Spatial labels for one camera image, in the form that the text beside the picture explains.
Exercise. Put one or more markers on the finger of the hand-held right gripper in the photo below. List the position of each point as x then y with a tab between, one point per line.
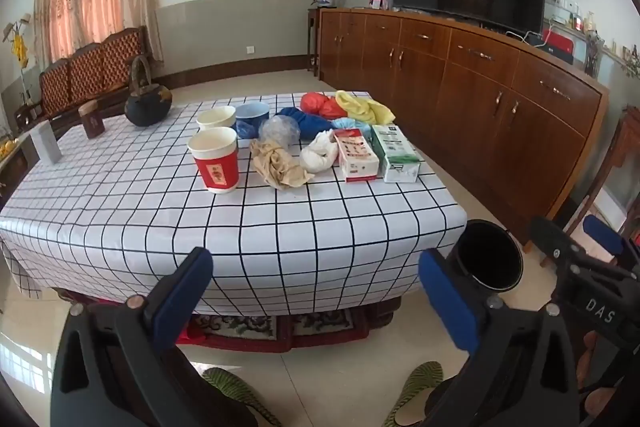
602	232
555	239

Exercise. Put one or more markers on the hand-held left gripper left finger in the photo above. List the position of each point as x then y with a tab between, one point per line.
182	302

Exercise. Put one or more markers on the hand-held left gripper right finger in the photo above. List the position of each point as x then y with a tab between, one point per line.
447	307

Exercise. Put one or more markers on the black trash bin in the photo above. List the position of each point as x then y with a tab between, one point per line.
492	267

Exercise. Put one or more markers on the blue paper cup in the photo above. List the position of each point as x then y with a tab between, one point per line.
252	119

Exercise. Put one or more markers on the white tissue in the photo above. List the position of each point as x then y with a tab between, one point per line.
320	154

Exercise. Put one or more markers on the light blue cloth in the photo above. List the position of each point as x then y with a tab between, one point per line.
350	126

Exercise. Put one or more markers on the yellow cloth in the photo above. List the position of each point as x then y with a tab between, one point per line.
365	107

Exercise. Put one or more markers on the blue towel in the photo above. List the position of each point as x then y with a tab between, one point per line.
310	122

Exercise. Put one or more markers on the red plastic bag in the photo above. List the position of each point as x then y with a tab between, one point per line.
320	104

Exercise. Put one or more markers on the person's right hand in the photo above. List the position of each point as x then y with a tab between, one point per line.
590	357

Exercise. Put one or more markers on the red patterned rug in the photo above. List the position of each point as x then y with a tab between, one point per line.
260	332

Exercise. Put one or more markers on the green striped slipper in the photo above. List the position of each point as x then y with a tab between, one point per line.
415	387
235	394

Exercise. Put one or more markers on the carved wooden side table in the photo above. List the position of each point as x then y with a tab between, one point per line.
625	147

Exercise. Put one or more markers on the white checkered tablecloth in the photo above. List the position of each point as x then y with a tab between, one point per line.
125	217

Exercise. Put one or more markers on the red sleeved paper cup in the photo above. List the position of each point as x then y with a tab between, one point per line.
216	162

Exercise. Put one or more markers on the green and white carton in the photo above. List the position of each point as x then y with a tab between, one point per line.
396	154

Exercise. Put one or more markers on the crumpled brown paper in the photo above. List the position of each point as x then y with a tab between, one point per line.
277	167

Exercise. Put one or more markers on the trailing green plant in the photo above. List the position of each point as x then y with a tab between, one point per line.
631	64

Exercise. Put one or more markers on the red and white carton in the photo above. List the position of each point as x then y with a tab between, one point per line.
356	154

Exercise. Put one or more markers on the long wooden sideboard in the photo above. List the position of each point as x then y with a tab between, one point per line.
475	77

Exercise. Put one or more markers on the white paper cup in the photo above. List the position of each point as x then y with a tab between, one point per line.
215	119

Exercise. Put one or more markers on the clear plastic bag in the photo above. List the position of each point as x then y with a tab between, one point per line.
280	132

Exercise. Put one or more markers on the black teapot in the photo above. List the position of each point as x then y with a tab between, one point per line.
147	107

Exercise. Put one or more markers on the small brown box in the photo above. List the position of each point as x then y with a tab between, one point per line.
91	122

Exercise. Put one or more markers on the small grey box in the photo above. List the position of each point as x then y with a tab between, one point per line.
46	143

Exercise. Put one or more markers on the wooden sofa bench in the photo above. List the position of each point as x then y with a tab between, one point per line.
85	67

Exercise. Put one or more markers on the narrow wooden stand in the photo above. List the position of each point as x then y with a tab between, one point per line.
312	37

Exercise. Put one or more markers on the small red and white box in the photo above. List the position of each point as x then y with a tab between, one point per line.
375	2

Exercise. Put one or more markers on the yellow flower decoration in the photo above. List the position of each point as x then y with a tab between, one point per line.
19	42

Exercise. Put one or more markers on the white wall socket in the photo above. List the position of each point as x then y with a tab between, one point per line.
250	51

